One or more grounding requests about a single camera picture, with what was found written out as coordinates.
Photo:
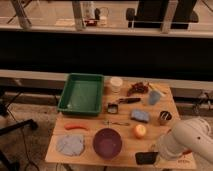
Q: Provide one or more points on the blue sponge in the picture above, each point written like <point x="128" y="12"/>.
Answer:
<point x="140" y="115"/>

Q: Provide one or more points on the black handled brush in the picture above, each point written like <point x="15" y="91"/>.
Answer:
<point x="128" y="100"/>

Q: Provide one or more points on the white cup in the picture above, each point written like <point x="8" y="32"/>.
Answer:
<point x="116" y="84"/>

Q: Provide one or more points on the small black square container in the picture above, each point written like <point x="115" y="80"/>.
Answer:
<point x="112" y="108"/>

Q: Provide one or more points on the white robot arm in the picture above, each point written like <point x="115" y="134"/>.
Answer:
<point x="185" y="136"/>

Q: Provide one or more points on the orange carrot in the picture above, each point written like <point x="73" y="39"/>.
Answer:
<point x="74" y="126"/>

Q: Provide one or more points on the black office chair base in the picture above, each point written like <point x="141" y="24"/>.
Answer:
<point x="31" y="123"/>

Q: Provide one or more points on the brown dried chili bunch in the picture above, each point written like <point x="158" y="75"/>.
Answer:
<point x="138" y="87"/>

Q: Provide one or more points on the purple bowl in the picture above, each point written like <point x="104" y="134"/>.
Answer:
<point x="107" y="143"/>

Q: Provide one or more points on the blue cloth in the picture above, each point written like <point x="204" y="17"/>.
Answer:
<point x="70" y="145"/>

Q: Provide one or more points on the black chair in background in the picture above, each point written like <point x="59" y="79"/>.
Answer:
<point x="150" y="14"/>

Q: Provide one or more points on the black eraser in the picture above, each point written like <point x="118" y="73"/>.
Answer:
<point x="145" y="158"/>

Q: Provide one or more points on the orange bowl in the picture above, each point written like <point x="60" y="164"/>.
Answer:
<point x="186" y="152"/>

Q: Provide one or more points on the light blue cup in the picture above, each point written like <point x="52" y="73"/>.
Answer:
<point x="154" y="97"/>

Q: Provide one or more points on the green plastic tray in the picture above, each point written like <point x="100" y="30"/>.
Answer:
<point x="82" y="95"/>

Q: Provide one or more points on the wooden stick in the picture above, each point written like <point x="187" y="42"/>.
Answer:
<point x="154" y="87"/>

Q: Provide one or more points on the metal spoon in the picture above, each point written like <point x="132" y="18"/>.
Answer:
<point x="107" y="122"/>

